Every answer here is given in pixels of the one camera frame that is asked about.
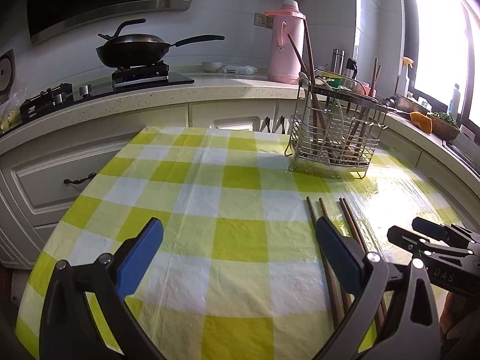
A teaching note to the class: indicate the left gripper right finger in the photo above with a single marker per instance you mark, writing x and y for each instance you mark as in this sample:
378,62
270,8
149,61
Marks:
411,326

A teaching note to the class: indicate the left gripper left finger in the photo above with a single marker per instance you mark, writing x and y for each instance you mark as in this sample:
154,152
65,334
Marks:
68,329

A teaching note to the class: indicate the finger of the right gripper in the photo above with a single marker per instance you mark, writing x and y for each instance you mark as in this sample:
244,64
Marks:
411,242
450,234

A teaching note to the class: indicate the person's right hand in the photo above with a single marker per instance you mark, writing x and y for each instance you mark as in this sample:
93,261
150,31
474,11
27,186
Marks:
459,327

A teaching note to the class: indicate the wicker basket with greens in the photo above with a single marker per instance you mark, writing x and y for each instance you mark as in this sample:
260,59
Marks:
444,126

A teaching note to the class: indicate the orange cloth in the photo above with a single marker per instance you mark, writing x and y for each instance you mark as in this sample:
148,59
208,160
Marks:
421,121

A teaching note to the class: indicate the green checkered tablecloth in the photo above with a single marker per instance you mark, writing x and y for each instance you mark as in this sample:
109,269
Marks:
238,274

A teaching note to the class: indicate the green yellow sponge box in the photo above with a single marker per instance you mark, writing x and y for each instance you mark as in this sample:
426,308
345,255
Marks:
332,79

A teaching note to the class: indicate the black kettle pot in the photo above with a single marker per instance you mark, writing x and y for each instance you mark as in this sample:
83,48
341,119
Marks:
350,73

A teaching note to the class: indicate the yellow spray bottle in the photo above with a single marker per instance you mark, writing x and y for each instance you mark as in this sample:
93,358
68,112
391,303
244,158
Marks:
403,79

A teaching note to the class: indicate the steel thermos bottle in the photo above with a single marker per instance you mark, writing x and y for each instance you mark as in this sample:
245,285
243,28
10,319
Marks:
337,61

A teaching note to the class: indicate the pink thermos jug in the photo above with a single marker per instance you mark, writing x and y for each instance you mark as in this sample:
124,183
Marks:
287,23

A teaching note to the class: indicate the white wet wipes pack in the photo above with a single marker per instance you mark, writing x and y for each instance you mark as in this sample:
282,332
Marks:
244,70

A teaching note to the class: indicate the black gas stove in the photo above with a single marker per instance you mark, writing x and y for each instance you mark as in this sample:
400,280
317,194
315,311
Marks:
121,81

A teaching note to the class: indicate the white bowl on counter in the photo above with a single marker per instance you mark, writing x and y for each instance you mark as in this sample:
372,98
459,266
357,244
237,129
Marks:
212,67

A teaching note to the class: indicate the black wok pan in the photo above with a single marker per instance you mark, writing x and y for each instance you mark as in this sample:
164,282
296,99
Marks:
139,49

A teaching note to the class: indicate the metal wire utensil rack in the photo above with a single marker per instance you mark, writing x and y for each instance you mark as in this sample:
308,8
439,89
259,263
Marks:
341,110

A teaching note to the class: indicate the black drawer handle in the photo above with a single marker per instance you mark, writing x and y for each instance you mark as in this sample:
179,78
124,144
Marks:
80,181

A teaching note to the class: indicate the wall power outlet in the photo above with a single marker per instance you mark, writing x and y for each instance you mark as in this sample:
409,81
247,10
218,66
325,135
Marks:
263,20

